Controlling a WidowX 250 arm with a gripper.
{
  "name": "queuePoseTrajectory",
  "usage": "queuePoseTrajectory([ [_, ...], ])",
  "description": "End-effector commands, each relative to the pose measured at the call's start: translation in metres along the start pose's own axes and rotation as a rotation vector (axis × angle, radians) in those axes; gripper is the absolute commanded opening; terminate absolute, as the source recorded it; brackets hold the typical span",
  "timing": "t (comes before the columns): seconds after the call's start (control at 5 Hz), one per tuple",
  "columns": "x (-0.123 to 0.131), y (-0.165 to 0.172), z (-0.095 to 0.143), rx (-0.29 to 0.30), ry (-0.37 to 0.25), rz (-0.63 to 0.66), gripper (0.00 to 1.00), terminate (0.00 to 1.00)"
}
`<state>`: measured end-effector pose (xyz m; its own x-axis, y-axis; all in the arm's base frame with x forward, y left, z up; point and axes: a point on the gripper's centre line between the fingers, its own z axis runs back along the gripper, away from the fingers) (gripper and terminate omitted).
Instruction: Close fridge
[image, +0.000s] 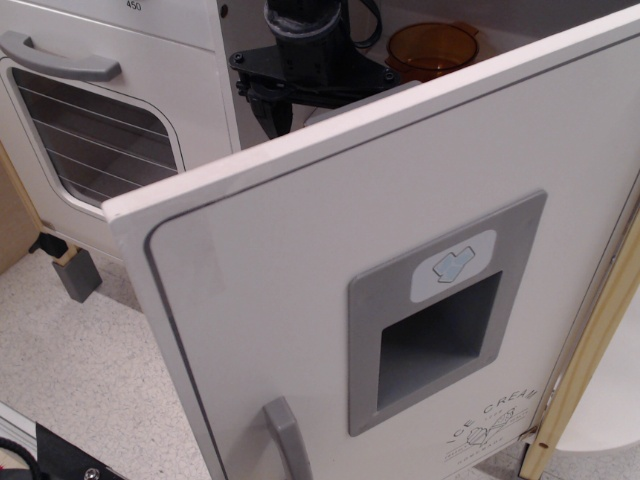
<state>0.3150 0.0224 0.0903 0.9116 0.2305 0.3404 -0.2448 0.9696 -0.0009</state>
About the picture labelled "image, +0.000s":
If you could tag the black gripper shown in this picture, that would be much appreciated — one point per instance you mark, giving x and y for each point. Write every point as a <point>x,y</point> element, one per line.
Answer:
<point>329,72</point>

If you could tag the white toy fridge door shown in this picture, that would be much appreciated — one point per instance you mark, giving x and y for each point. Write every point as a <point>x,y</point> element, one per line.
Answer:
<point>242,267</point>

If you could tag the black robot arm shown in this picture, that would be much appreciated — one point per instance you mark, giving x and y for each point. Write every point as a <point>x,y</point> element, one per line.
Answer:
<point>307,21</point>

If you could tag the amber transparent plastic pot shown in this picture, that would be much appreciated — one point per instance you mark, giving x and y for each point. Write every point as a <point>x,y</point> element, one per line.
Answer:
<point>425,51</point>

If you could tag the white toy oven door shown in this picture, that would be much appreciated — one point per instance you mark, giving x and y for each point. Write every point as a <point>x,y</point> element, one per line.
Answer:
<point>76,144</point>

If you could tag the grey ice dispenser recess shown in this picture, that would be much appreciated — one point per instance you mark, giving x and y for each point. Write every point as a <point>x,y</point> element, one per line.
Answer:
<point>430,317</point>

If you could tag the grey kitchen foot block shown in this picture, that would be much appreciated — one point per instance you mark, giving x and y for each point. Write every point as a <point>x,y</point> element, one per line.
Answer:
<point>79,276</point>

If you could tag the brown cardboard box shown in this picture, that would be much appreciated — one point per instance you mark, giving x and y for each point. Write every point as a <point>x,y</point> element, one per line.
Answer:
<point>20,224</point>

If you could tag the grey oven door handle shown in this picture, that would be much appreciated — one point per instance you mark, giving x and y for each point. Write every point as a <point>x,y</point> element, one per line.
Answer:
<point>20,48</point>

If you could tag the grey fridge door handle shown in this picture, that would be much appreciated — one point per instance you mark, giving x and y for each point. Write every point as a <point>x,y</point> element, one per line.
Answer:
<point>285,432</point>

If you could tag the wooden side frame post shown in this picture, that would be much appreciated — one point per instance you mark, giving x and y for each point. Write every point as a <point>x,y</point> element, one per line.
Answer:
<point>611,303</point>

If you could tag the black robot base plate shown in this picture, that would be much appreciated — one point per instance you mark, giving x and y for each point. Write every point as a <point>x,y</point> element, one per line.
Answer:
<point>60,459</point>

